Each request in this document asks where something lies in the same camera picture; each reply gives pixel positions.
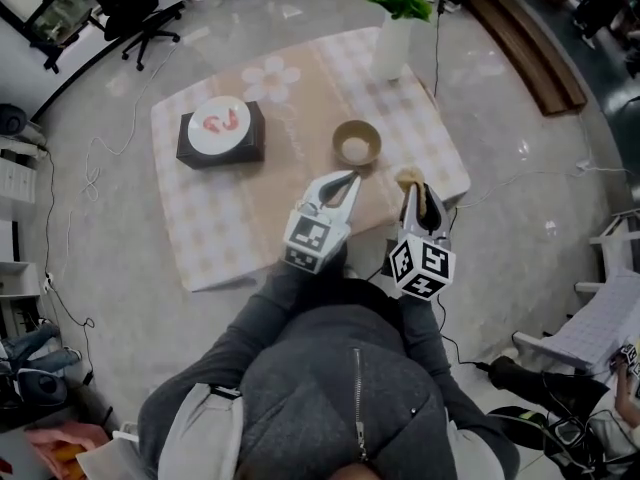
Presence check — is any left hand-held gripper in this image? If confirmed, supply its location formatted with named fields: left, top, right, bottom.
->
left=282, top=168, right=363, bottom=275

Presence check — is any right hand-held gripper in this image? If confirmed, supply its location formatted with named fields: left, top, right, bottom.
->
left=388, top=181, right=458, bottom=302

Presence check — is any beige loofah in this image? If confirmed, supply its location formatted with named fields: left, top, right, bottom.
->
left=393, top=165, right=432, bottom=219

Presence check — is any brown ceramic bowl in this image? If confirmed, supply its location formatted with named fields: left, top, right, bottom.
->
left=331, top=119, right=383, bottom=167

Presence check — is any person's right forearm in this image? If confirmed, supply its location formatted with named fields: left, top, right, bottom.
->
left=397, top=292, right=521, bottom=469

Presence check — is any person's left forearm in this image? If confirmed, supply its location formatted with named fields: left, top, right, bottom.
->
left=138, top=260, right=321, bottom=419

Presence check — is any table with checkered cloth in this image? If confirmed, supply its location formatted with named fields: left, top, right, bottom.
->
left=150, top=26, right=473, bottom=293

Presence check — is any black box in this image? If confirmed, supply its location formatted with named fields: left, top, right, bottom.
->
left=175, top=100, right=267, bottom=171

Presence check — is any white round plate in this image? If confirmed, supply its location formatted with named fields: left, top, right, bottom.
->
left=187, top=95, right=252, bottom=154

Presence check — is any white vase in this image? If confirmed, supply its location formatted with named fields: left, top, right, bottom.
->
left=369, top=10, right=417, bottom=82

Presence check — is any person's dark clothed torso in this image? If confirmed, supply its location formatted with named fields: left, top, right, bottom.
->
left=234, top=280, right=456, bottom=480

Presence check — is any brown wooden step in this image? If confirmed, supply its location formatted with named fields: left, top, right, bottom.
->
left=464, top=0, right=589, bottom=117

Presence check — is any white rack with grid cloth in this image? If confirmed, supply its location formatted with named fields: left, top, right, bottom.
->
left=512, top=207, right=640, bottom=374

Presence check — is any white drawer cabinet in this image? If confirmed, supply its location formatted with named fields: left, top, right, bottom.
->
left=0, top=157, right=39, bottom=204

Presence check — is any gray round appliance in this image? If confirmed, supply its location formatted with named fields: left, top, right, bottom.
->
left=14, top=367, right=69, bottom=409

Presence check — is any pink cloth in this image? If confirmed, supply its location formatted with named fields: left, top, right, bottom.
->
left=24, top=420, right=111, bottom=480

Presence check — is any orange item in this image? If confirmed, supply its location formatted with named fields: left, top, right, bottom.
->
left=59, top=442, right=89, bottom=480

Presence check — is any white board with red mark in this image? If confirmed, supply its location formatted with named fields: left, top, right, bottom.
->
left=0, top=430, right=41, bottom=480

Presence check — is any black tether cable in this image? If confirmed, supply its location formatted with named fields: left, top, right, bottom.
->
left=434, top=295, right=496, bottom=370

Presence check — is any long white floor cable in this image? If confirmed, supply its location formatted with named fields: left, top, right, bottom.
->
left=457, top=159, right=636, bottom=210

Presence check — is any thin black cable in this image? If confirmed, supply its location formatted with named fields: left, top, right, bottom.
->
left=431, top=0, right=447, bottom=100

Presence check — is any gray shoulder strap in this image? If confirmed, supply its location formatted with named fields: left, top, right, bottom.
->
left=157, top=382, right=246, bottom=480
left=444, top=420, right=501, bottom=480

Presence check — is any white looped floor cable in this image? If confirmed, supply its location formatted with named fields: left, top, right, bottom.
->
left=62, top=42, right=179, bottom=279

